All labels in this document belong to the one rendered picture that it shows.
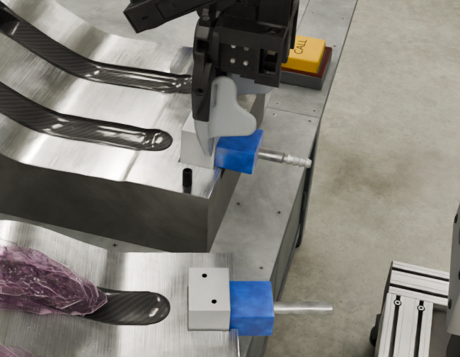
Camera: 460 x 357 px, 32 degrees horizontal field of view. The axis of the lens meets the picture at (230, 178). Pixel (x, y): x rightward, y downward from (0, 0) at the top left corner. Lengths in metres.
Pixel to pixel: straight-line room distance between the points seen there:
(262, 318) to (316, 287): 1.20
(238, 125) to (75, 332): 0.24
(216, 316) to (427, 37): 2.23
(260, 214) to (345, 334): 0.96
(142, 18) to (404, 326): 0.98
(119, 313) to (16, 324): 0.10
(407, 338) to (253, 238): 0.73
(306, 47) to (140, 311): 0.51
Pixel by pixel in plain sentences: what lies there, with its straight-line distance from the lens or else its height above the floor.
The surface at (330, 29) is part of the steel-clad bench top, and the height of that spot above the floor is 0.80.
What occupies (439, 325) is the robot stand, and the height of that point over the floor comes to 0.21.
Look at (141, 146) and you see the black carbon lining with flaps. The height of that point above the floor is 0.88.
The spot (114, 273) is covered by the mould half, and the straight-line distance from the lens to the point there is 0.77.
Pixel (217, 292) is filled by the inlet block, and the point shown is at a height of 0.88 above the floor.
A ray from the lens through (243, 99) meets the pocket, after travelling 0.97.
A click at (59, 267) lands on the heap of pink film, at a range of 0.74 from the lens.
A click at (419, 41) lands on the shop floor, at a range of 2.84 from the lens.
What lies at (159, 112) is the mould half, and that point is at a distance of 0.90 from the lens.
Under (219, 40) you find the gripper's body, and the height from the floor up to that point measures 1.05.
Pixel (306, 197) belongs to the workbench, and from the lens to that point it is 1.86.
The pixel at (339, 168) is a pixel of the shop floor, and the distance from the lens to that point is 2.23.
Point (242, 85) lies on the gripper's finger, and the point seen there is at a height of 0.96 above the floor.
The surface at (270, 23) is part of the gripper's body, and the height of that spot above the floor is 1.06.
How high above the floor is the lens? 1.43
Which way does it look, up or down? 41 degrees down
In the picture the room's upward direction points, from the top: 4 degrees clockwise
